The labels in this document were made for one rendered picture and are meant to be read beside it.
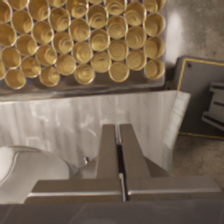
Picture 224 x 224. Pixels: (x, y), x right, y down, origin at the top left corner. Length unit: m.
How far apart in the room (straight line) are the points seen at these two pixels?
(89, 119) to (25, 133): 0.28
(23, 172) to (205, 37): 1.90
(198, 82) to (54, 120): 1.24
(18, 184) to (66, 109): 0.42
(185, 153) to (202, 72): 0.98
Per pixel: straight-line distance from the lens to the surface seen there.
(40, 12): 0.71
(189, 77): 1.54
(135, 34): 0.66
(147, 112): 0.67
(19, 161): 0.31
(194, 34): 1.94
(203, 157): 2.25
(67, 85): 0.67
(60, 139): 0.72
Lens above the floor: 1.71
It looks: 77 degrees down
